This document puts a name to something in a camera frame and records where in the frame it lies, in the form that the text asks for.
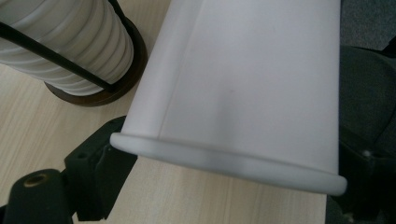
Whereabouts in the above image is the black cup holder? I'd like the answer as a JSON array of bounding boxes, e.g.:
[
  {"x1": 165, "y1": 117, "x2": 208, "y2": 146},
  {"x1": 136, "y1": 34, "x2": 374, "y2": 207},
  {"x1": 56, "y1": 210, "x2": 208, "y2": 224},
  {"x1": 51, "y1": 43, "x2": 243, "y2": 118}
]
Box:
[{"x1": 0, "y1": 0, "x2": 149, "y2": 108}]

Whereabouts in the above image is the stack of white paper cups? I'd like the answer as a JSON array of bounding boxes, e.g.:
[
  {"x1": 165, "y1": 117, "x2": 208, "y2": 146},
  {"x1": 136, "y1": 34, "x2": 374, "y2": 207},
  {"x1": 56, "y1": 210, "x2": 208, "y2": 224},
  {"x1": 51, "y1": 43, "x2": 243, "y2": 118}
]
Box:
[{"x1": 0, "y1": 0, "x2": 135, "y2": 97}]

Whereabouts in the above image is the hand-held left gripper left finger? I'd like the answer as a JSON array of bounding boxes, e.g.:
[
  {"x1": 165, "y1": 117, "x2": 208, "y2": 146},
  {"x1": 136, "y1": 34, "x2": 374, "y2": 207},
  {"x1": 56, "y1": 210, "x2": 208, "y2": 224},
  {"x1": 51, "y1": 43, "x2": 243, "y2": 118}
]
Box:
[{"x1": 64, "y1": 115, "x2": 138, "y2": 222}]

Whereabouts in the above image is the single white paper cup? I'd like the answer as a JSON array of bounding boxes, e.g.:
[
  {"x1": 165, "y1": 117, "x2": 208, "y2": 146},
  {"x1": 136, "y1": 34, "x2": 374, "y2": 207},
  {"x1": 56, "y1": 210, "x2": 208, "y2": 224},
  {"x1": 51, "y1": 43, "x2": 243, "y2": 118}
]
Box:
[{"x1": 109, "y1": 0, "x2": 348, "y2": 197}]

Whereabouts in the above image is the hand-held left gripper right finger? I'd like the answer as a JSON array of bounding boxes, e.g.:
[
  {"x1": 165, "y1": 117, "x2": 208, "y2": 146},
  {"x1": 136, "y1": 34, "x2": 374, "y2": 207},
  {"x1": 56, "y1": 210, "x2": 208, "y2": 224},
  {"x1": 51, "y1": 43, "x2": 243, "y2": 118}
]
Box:
[{"x1": 326, "y1": 136, "x2": 396, "y2": 224}]

